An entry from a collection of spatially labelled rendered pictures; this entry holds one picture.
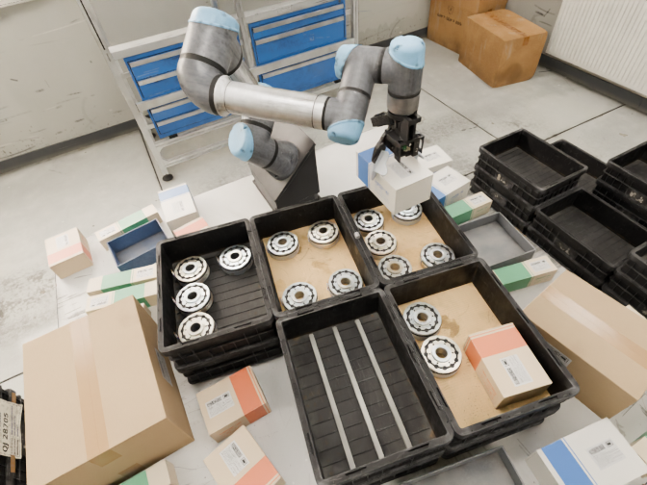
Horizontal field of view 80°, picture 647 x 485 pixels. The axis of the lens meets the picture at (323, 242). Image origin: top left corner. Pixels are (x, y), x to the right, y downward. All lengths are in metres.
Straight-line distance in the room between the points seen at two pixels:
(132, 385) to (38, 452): 0.22
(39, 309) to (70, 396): 1.65
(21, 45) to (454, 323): 3.37
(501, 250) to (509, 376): 0.60
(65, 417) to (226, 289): 0.50
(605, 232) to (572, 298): 1.00
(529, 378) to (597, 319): 0.30
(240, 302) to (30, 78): 2.90
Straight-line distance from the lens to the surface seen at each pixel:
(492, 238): 1.54
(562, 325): 1.20
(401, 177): 1.06
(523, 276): 1.39
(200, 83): 1.02
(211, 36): 1.07
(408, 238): 1.31
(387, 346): 1.09
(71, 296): 1.68
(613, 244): 2.19
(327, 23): 3.14
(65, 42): 3.68
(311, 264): 1.25
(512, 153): 2.33
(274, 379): 1.22
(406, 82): 0.92
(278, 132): 1.63
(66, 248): 1.74
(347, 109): 0.89
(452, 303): 1.18
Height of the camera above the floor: 1.81
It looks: 49 degrees down
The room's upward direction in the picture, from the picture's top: 7 degrees counter-clockwise
